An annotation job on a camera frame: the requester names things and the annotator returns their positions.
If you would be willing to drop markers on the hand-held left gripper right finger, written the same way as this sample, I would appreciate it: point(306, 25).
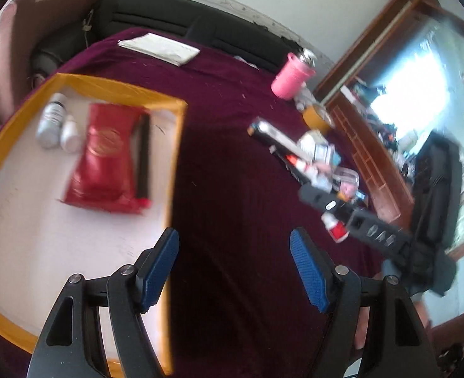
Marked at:
point(308, 271)

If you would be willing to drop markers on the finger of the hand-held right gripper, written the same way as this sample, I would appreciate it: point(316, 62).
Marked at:
point(373, 230)

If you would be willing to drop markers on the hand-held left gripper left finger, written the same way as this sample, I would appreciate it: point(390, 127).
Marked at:
point(159, 269)

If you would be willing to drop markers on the red white tube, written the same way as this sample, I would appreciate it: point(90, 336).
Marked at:
point(336, 230)

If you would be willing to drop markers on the yellow-edged white tray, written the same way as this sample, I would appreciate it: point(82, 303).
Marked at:
point(39, 224)

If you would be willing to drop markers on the pile of small packets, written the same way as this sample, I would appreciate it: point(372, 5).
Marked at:
point(326, 157)

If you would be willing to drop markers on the black long box red end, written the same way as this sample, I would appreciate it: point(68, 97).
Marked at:
point(143, 157)

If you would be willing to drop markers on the maroon blanket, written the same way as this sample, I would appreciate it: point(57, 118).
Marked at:
point(232, 165)

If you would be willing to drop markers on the red pouch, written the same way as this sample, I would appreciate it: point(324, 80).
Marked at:
point(102, 153)

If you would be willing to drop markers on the yellow tape roll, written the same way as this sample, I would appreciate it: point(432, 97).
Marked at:
point(312, 116)

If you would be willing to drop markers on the black slim box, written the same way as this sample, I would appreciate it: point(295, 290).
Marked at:
point(271, 136)

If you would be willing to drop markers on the small white bottle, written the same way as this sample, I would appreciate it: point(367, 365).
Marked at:
point(70, 134)

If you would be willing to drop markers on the pink tumbler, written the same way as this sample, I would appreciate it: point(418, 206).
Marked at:
point(291, 76)

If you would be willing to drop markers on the grey bottle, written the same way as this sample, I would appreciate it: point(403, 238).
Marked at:
point(50, 122)

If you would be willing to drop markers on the folded white paper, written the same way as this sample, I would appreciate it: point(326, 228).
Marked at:
point(157, 47)

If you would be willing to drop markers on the black sofa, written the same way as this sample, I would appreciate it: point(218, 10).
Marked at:
point(157, 12)

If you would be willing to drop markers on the wooden door frame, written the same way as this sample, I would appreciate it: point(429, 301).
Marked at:
point(373, 157)

